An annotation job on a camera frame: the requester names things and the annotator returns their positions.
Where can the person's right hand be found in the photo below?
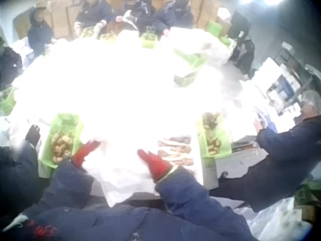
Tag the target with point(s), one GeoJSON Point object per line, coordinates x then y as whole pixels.
{"type": "Point", "coordinates": [156, 165]}

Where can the person's left hand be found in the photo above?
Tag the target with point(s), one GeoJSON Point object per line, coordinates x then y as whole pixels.
{"type": "Point", "coordinates": [81, 155]}

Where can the person's left fingers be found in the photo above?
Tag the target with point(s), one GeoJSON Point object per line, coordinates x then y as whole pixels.
{"type": "Point", "coordinates": [92, 145]}

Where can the person's right fingers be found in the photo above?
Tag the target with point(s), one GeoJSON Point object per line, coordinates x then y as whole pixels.
{"type": "Point", "coordinates": [148, 157]}

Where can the white plastic bag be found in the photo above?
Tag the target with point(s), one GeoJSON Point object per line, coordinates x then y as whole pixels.
{"type": "Point", "coordinates": [123, 175]}

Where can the stack of printed food packets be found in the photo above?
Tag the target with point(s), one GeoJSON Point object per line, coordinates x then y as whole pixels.
{"type": "Point", "coordinates": [175, 151]}

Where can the heap of fried food pieces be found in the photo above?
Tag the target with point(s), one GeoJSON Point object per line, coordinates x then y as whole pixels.
{"type": "Point", "coordinates": [212, 133]}
{"type": "Point", "coordinates": [61, 146]}

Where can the green plastic crate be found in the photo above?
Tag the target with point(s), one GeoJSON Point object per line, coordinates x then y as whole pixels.
{"type": "Point", "coordinates": [62, 125]}
{"type": "Point", "coordinates": [191, 60]}
{"type": "Point", "coordinates": [7, 100]}
{"type": "Point", "coordinates": [308, 194]}
{"type": "Point", "coordinates": [89, 32]}
{"type": "Point", "coordinates": [150, 39]}
{"type": "Point", "coordinates": [223, 145]}
{"type": "Point", "coordinates": [214, 26]}

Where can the dark flat scale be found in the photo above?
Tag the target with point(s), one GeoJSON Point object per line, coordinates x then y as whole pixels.
{"type": "Point", "coordinates": [245, 144]}

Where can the heap of clear plastic bags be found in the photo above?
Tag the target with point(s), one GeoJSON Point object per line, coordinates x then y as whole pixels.
{"type": "Point", "coordinates": [276, 221]}

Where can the metal rack with white boxes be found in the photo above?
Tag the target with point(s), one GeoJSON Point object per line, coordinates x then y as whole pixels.
{"type": "Point", "coordinates": [283, 80]}

